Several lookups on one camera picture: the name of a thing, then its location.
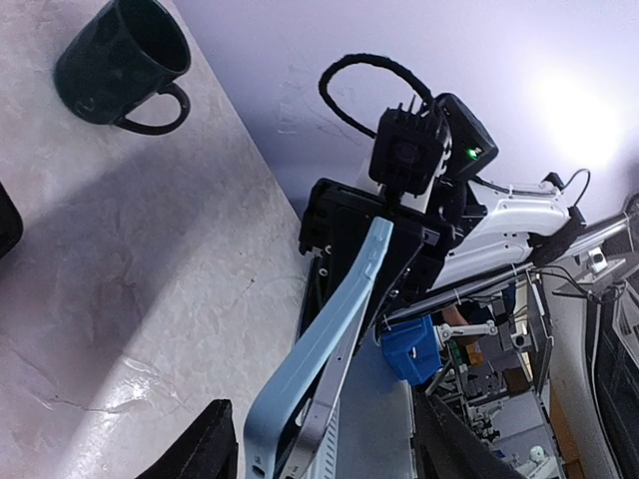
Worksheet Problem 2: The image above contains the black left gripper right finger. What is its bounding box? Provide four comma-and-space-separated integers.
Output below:
412, 393, 523, 479

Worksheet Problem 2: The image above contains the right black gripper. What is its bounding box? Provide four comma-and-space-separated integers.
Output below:
299, 179, 454, 309

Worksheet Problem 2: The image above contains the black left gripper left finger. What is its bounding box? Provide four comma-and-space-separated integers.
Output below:
138, 399, 238, 479

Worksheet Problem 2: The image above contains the light blue phone case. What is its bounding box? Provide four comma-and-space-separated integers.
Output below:
244, 218, 393, 478

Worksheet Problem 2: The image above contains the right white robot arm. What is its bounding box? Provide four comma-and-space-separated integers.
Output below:
299, 93, 586, 386

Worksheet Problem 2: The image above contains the blue plastic bin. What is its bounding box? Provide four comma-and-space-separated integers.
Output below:
380, 315, 442, 386

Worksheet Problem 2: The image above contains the dark green mug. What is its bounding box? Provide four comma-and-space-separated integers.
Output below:
53, 1, 192, 136

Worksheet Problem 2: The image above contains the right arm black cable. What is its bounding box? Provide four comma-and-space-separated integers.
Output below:
319, 53, 435, 139

